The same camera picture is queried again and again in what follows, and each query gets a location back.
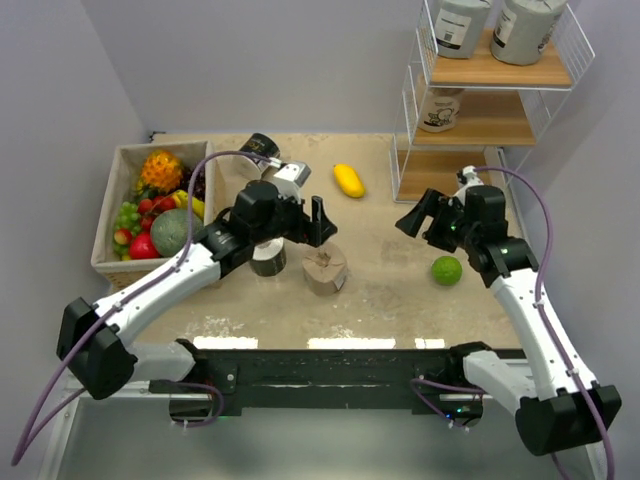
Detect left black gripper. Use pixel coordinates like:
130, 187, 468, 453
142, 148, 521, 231
253, 188, 337, 247

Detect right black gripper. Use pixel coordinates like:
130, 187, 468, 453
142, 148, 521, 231
395, 188, 478, 253

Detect clear white tissue roll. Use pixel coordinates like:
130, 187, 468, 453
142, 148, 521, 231
249, 237, 287, 277

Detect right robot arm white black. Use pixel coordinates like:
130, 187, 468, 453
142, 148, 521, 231
396, 184, 621, 456

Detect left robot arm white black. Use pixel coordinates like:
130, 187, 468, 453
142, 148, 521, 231
56, 181, 337, 400

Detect yellow mango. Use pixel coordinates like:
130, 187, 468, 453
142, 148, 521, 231
333, 164, 366, 199

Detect green lime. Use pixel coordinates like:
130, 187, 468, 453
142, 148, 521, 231
431, 256, 463, 286

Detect black wrapped tissue roll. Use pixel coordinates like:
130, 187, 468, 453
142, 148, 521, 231
234, 132, 280, 180

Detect dark purple grapes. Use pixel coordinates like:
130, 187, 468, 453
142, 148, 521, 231
179, 167, 206, 201

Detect yellow banana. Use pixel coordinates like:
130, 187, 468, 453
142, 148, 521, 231
171, 190, 205, 220

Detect green netted melon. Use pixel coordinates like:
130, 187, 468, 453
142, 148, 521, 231
150, 209, 203, 257

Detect orange spiky fruit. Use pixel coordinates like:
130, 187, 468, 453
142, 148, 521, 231
137, 149, 184, 193

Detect woven lined fruit basket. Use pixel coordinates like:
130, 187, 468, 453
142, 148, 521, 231
91, 140, 225, 291

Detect red apple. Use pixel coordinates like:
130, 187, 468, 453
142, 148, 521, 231
129, 231, 161, 260

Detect green grapes bunch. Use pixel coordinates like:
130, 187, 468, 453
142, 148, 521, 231
112, 201, 141, 257

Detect small peach fruit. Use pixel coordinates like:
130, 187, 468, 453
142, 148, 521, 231
113, 228, 133, 246

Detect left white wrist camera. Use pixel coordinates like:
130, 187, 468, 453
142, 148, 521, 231
270, 162, 312, 202

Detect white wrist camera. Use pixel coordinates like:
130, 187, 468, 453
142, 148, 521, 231
270, 162, 312, 202
454, 166, 484, 204

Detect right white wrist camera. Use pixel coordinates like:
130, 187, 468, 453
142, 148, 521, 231
454, 166, 484, 204

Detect white wire wooden shelf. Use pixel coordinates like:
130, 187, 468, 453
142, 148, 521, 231
389, 1, 595, 203

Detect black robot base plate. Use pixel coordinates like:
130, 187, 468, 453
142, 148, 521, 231
149, 342, 489, 419

